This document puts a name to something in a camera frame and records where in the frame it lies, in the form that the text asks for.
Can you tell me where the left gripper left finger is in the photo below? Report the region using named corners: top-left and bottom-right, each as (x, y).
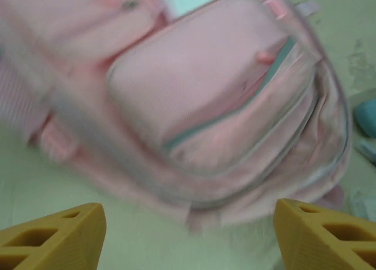
top-left (0, 202), bottom-right (106, 270)

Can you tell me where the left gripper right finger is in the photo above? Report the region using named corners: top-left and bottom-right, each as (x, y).
top-left (273, 198), bottom-right (376, 270)

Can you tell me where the blue pencil case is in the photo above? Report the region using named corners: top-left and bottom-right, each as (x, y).
top-left (353, 98), bottom-right (376, 137)

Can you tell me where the pink backpack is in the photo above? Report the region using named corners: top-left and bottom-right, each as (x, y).
top-left (0, 0), bottom-right (353, 232)

